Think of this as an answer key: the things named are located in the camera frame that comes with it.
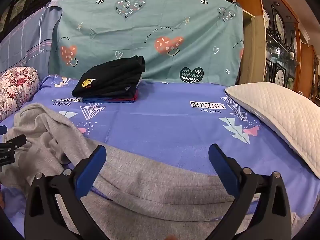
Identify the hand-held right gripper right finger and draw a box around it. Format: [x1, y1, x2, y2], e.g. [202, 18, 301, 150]
[208, 144, 292, 240]

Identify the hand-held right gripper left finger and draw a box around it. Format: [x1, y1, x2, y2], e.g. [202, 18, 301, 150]
[24, 144, 108, 240]

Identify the grey sweatshirt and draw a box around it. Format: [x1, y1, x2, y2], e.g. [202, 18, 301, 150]
[0, 102, 300, 240]

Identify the floral bolster pillow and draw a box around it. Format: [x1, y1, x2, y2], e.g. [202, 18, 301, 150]
[0, 66, 41, 122]

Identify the blue printed bed sheet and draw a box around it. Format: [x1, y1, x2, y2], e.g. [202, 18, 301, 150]
[0, 74, 320, 240]

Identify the red folded garment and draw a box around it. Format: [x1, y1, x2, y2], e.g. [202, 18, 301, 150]
[110, 89, 139, 102]

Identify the white quilted pillow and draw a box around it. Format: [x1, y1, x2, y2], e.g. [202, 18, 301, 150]
[225, 82, 320, 173]

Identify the stack of folded dark clothes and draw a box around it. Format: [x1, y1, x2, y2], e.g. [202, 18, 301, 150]
[72, 55, 146, 98]

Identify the grey plaid sheet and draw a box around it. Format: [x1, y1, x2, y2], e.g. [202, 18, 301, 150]
[0, 1, 63, 85]

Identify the decorative plate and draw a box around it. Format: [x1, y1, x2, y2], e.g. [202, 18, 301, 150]
[274, 69, 286, 86]
[275, 13, 286, 41]

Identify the teal heart printed sheet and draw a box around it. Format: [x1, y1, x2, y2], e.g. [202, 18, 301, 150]
[47, 0, 244, 85]

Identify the wooden glass display cabinet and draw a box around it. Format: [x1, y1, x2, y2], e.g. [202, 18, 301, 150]
[234, 0, 320, 103]

